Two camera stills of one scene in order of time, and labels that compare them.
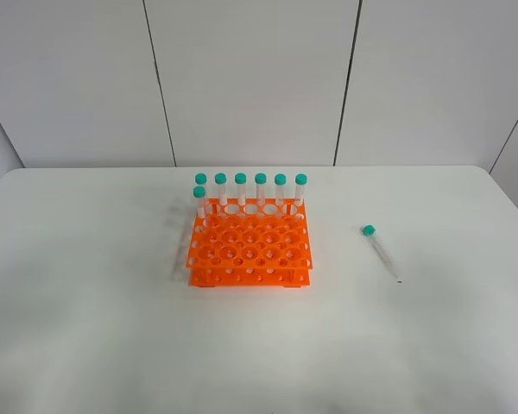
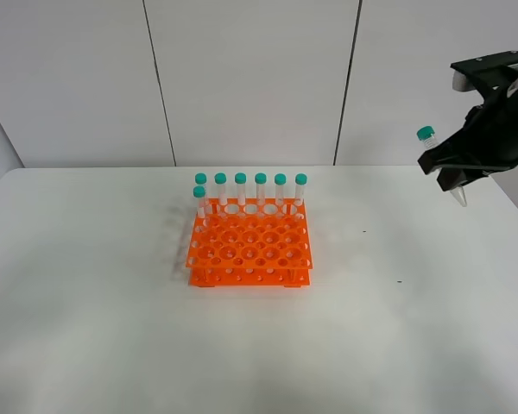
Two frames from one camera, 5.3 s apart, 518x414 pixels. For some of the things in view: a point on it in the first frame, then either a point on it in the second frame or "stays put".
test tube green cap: [369, 230] → [427, 134]
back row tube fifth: [280, 181] stays put
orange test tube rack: [250, 244] stays put
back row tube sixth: [300, 180] stays put
